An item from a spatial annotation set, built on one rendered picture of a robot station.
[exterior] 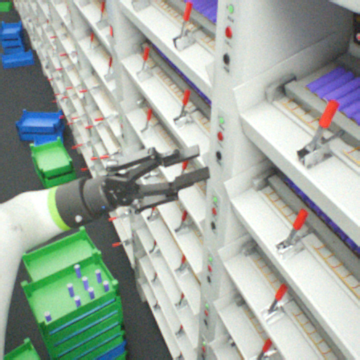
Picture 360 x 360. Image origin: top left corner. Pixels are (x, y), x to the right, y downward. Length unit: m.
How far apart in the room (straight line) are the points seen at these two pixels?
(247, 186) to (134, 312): 1.48
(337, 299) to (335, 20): 0.43
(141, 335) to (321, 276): 1.51
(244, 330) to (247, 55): 0.67
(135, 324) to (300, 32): 1.72
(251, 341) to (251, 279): 0.19
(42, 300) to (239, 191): 1.08
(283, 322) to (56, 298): 1.04
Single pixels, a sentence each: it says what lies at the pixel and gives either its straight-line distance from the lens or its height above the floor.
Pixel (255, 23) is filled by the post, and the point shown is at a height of 1.63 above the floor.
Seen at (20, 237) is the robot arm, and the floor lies 1.30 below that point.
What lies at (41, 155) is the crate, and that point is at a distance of 2.98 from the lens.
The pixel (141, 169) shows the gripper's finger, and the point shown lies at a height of 1.36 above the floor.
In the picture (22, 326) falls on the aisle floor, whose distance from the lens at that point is 2.28.
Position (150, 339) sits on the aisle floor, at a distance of 2.12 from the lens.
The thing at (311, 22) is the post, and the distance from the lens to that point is 0.71.
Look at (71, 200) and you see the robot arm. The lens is 0.82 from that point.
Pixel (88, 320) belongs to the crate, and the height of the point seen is 0.43.
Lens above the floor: 1.84
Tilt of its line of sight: 40 degrees down
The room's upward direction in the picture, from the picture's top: straight up
